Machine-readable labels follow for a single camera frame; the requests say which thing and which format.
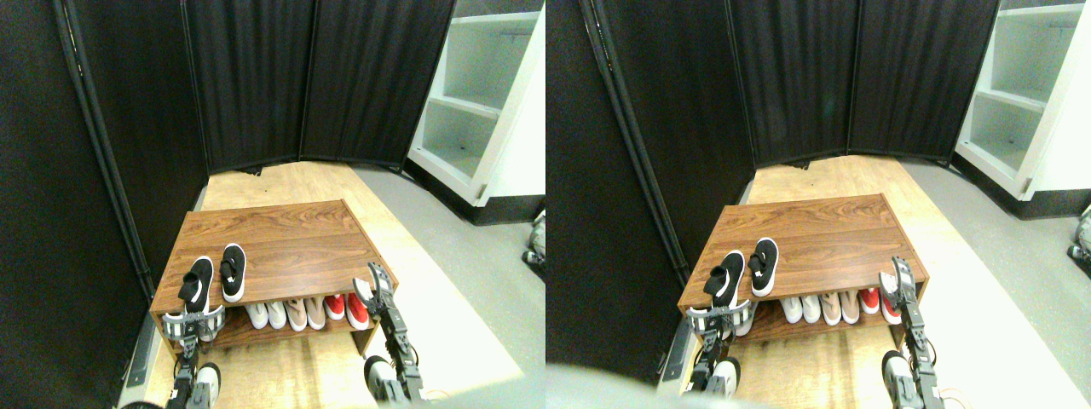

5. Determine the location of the black shoe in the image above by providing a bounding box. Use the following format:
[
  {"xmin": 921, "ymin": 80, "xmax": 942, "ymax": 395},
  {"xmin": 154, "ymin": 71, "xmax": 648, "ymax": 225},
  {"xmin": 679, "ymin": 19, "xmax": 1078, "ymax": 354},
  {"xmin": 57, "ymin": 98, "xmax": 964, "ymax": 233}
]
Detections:
[
  {"xmin": 750, "ymin": 239, "xmax": 779, "ymax": 297},
  {"xmin": 178, "ymin": 257, "xmax": 215, "ymax": 314},
  {"xmin": 706, "ymin": 251, "xmax": 747, "ymax": 309},
  {"xmin": 222, "ymin": 245, "xmax": 248, "ymax": 302}
]

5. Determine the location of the brown shoe rack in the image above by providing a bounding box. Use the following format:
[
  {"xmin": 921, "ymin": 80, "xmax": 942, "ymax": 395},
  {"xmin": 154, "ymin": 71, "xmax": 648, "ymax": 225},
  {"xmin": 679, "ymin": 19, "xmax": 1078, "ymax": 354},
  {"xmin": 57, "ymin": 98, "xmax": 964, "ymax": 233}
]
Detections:
[
  {"xmin": 678, "ymin": 193, "xmax": 930, "ymax": 374},
  {"xmin": 150, "ymin": 199, "xmax": 399, "ymax": 359}
]

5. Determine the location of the black curtain stand pole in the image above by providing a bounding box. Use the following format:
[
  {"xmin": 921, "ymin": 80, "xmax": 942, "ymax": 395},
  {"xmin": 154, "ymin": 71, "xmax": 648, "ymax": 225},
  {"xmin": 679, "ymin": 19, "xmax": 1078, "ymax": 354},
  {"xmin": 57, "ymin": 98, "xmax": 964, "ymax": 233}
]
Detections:
[
  {"xmin": 51, "ymin": 0, "xmax": 156, "ymax": 297},
  {"xmin": 578, "ymin": 0, "xmax": 690, "ymax": 291}
]

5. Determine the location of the dark curtain stand foot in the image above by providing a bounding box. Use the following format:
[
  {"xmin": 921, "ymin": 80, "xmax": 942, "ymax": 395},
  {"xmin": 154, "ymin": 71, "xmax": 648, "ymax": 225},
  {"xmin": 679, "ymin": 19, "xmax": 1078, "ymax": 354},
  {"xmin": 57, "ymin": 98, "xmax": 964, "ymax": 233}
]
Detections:
[
  {"xmin": 126, "ymin": 341, "xmax": 150, "ymax": 386},
  {"xmin": 662, "ymin": 341, "xmax": 686, "ymax": 380}
]

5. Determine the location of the white shelf unit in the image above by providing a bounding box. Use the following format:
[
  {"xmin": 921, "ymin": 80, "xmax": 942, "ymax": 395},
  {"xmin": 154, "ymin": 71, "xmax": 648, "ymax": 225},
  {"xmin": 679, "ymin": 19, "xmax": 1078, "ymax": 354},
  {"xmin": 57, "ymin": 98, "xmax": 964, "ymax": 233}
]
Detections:
[
  {"xmin": 407, "ymin": 0, "xmax": 546, "ymax": 208},
  {"xmin": 953, "ymin": 0, "xmax": 1091, "ymax": 202}
]

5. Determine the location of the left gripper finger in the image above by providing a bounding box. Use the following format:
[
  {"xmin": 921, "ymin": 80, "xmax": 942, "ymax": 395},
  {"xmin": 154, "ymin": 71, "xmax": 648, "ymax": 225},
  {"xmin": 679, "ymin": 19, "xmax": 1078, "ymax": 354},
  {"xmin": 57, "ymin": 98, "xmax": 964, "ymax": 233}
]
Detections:
[
  {"xmin": 162, "ymin": 311, "xmax": 193, "ymax": 343},
  {"xmin": 724, "ymin": 302, "xmax": 755, "ymax": 334},
  {"xmin": 687, "ymin": 306, "xmax": 718, "ymax": 336},
  {"xmin": 199, "ymin": 307, "xmax": 227, "ymax": 339}
]

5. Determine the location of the grey and black object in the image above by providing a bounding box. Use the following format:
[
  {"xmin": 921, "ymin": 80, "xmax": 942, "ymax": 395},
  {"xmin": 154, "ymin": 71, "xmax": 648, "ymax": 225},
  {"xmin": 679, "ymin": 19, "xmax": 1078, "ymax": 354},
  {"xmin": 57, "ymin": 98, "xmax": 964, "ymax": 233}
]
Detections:
[
  {"xmin": 522, "ymin": 210, "xmax": 546, "ymax": 278},
  {"xmin": 1067, "ymin": 204, "xmax": 1091, "ymax": 278}
]

